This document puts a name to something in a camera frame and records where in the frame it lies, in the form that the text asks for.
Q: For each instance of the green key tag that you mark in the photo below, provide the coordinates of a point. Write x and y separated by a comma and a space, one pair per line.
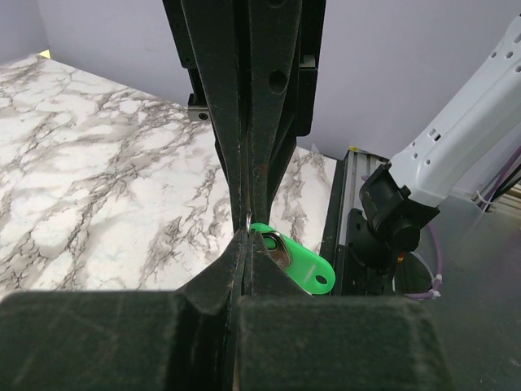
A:
309, 271

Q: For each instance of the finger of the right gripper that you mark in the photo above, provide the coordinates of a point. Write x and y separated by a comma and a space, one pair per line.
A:
274, 27
211, 29

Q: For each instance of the black mounting base plate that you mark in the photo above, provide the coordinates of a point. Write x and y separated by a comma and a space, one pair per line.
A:
374, 232

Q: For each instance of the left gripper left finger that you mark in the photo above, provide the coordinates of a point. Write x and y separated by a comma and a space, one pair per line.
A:
125, 340

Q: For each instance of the silver key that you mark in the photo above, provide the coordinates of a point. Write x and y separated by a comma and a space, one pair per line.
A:
277, 248

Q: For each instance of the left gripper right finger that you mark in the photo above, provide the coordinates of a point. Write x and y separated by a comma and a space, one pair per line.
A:
296, 342

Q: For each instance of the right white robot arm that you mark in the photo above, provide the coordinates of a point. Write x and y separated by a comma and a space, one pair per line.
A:
478, 116

